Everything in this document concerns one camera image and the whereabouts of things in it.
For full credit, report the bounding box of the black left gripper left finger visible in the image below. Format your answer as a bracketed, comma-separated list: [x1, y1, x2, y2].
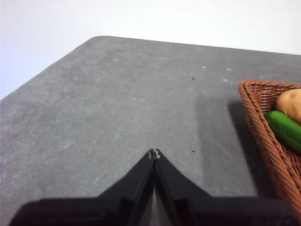
[8, 148, 155, 226]

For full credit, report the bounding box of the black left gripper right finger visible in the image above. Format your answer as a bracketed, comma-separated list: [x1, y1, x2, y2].
[154, 148, 298, 226]

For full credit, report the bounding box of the green pepper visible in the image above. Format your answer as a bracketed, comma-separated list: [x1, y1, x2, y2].
[262, 110, 301, 155]

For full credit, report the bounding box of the yellow-brown potato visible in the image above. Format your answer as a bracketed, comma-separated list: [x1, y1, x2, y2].
[275, 89, 301, 126]

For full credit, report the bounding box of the brown wicker basket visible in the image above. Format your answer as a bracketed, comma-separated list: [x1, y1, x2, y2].
[238, 80, 301, 218]

